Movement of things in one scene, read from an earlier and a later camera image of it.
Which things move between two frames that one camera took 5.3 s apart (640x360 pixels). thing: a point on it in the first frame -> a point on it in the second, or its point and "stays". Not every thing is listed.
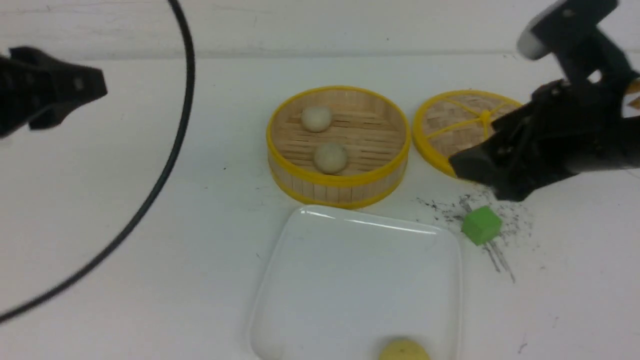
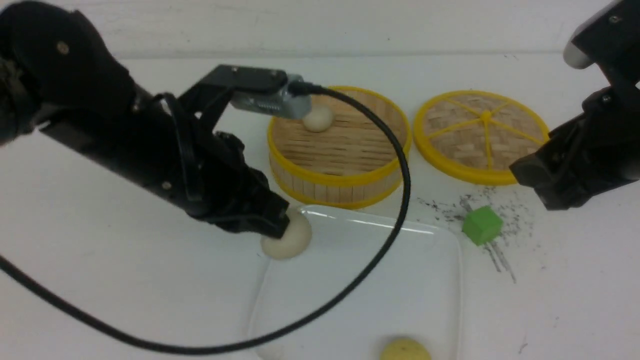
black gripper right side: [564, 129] -> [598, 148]
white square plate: [340, 284] stays
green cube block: [481, 225] stays
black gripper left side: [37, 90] -> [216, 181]
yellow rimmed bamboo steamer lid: [453, 121] stays
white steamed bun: [316, 118] stays
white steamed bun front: [330, 159] -> [295, 239]
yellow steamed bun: [403, 349] stays
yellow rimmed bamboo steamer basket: [371, 128] stays
